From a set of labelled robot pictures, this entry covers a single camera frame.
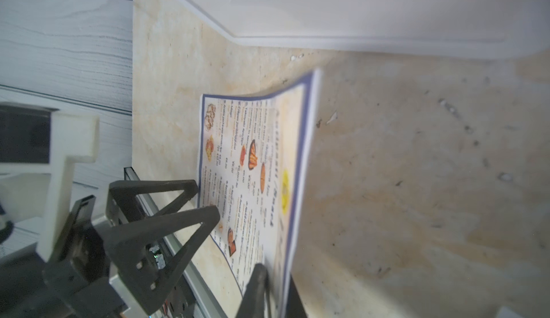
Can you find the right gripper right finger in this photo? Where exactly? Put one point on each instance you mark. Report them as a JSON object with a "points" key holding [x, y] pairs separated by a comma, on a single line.
{"points": [[294, 307]]}

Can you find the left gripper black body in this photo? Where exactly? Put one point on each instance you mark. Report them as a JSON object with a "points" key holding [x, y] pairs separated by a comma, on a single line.
{"points": [[78, 269]]}

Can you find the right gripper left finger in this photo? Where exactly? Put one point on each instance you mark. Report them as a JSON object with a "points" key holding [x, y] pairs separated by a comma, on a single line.
{"points": [[253, 303]]}

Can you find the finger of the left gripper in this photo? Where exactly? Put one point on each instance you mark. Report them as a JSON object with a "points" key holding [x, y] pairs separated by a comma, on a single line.
{"points": [[130, 198], [147, 269]]}

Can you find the dim sum inn menu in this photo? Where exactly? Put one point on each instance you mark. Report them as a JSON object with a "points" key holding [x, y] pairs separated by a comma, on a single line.
{"points": [[253, 159]]}

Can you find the white menu rack left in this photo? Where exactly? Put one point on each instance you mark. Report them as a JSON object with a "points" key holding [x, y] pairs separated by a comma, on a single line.
{"points": [[475, 29]]}

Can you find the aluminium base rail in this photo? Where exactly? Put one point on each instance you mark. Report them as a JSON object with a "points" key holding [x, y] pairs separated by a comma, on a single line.
{"points": [[206, 304]]}

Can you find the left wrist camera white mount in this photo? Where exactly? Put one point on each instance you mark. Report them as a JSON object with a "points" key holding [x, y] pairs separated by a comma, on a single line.
{"points": [[40, 148]]}

